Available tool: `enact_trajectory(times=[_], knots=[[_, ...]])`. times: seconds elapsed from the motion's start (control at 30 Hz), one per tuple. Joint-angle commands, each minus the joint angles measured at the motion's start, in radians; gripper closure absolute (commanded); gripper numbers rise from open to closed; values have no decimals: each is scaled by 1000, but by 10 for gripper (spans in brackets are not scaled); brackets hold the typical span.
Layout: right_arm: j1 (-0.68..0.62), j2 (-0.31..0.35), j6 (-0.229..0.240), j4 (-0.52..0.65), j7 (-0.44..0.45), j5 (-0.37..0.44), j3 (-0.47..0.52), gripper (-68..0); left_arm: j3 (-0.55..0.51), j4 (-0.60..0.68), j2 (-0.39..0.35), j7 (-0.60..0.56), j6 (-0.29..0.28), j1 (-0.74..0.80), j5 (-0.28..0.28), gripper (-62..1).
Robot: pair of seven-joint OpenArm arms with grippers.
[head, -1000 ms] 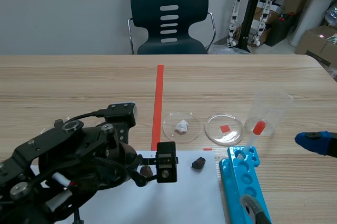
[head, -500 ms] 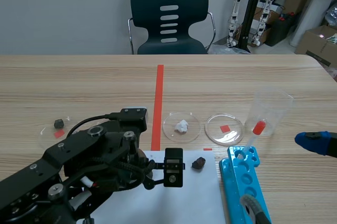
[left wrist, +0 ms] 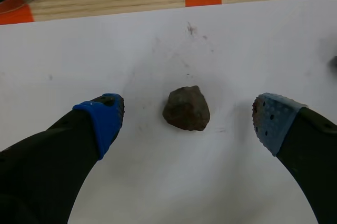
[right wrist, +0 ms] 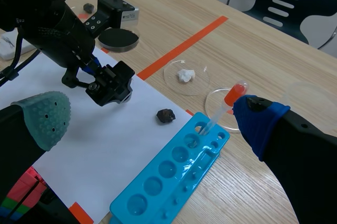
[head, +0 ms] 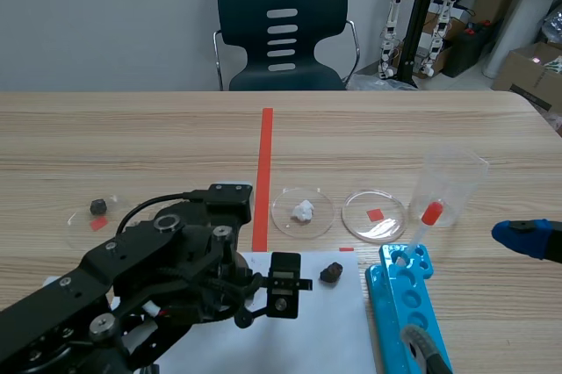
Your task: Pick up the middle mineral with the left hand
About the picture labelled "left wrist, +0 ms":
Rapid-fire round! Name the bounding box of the small dark brown stone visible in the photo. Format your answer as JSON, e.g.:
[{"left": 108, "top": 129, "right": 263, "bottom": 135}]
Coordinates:
[{"left": 162, "top": 85, "right": 211, "bottom": 132}]

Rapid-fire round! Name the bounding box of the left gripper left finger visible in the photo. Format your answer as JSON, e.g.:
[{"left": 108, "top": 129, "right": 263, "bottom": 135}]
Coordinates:
[{"left": 0, "top": 93, "right": 125, "bottom": 224}]

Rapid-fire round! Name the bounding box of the white sheet of paper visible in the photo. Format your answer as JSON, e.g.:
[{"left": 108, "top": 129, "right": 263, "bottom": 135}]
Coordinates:
[{"left": 0, "top": 0, "right": 337, "bottom": 224}]

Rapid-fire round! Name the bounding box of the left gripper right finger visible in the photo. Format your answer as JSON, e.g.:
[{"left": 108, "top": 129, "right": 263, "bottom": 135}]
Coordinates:
[{"left": 252, "top": 93, "right": 337, "bottom": 224}]

